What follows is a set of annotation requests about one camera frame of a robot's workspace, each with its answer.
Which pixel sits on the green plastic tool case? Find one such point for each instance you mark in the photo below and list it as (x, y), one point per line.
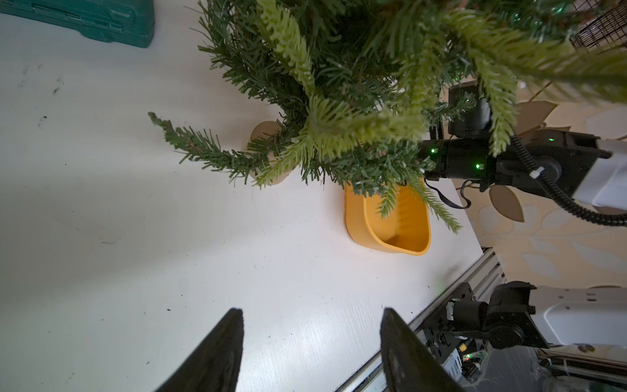
(130, 22)

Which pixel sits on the yellow plastic tray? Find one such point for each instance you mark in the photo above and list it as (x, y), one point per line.
(406, 230)

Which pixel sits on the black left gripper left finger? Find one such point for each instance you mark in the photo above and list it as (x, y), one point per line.
(215, 363)

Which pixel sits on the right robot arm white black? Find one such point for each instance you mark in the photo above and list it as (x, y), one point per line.
(585, 176)

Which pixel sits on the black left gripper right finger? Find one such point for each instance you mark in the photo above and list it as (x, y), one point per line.
(407, 363)

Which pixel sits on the small artificial christmas tree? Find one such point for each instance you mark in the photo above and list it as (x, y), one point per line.
(359, 83)

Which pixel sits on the black wire basket right wall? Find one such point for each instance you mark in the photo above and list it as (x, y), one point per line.
(606, 29)

